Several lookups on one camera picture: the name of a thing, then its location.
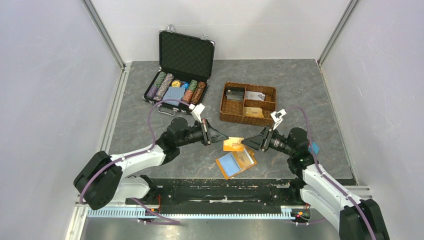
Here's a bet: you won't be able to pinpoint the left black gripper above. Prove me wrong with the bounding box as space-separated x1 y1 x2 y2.
176 118 229 147

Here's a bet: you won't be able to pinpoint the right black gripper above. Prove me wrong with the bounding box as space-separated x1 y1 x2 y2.
241 124 295 157

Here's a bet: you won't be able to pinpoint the orange gold card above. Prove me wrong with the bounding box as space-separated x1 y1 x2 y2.
223 137 245 152

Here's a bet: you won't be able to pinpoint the orange card holder wallet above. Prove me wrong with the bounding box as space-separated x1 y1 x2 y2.
215 148 257 180

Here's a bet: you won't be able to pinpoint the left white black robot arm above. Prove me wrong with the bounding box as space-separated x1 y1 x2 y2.
73 117 228 210

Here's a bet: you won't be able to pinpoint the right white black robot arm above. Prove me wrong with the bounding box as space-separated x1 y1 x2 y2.
242 127 390 240

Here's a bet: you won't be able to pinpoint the tan card in basket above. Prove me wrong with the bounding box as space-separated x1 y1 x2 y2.
243 106 265 118

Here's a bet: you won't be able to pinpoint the black card deck box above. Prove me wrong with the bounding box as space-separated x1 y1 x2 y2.
225 86 245 101

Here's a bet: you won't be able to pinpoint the blue playing card deck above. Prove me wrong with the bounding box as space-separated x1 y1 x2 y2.
163 86 186 106

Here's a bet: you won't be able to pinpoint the woven brown basket tray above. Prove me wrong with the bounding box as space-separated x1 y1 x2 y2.
219 82 277 127

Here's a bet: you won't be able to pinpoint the brown black chip stack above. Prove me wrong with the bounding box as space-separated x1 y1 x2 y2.
190 81 206 105

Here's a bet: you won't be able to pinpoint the green orange chip stack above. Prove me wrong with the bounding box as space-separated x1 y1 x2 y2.
181 80 198 103

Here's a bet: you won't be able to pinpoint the red blue toy block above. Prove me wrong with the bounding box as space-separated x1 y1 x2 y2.
308 141 320 154

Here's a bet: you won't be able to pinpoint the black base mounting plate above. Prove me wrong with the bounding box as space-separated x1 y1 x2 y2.
138 178 306 215

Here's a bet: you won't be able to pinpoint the yellow blue loose chips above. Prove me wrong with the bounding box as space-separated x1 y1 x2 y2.
171 79 189 90

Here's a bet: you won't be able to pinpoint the pink grey chip stack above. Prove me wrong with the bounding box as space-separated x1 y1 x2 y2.
153 73 174 101

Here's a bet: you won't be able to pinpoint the purple green chip stack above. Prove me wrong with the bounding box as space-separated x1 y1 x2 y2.
146 71 167 98

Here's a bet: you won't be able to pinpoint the black poker chip case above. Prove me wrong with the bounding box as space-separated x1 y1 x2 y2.
143 24 215 116

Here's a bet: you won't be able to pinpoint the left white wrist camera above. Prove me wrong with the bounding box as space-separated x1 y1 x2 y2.
188 103 206 123

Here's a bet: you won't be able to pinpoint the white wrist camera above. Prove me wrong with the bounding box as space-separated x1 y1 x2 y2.
270 109 287 130
188 103 206 123

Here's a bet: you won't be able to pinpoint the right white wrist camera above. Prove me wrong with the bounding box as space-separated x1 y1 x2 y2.
270 109 287 130

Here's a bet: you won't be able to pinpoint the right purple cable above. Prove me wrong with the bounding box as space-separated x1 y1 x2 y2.
284 106 379 240

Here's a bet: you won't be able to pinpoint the purple cable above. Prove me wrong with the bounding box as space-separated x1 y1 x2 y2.
79 99 191 206
284 106 379 240

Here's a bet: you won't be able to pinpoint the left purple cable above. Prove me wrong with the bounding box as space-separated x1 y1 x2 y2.
79 99 191 206

